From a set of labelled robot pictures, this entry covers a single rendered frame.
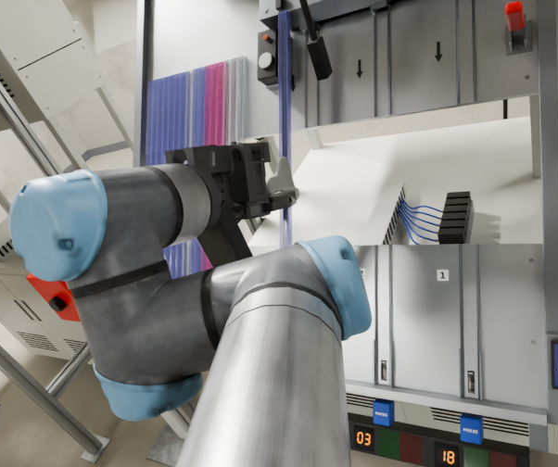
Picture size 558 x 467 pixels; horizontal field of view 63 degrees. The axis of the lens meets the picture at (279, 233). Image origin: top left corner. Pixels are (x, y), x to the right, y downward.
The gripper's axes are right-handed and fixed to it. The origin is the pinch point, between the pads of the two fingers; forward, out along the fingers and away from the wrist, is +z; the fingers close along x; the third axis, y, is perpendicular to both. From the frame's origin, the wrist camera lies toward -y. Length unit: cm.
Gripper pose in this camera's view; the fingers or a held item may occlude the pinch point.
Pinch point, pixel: (285, 196)
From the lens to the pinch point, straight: 61.4
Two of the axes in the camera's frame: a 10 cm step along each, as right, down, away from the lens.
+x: -8.6, 0.2, 5.1
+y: -1.2, -9.8, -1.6
